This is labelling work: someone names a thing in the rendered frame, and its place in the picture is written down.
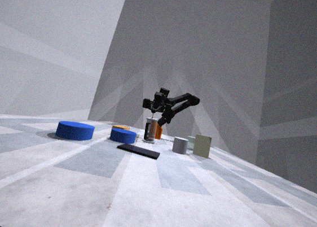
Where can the blue short cylinder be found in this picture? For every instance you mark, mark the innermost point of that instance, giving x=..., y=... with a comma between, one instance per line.
x=74, y=131
x=123, y=136

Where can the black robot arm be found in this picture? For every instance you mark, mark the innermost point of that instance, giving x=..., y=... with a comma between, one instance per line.
x=162, y=96

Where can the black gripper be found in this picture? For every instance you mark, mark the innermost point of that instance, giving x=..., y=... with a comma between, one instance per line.
x=147, y=103

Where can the black flat bar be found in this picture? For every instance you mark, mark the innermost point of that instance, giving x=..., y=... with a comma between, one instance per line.
x=139, y=151

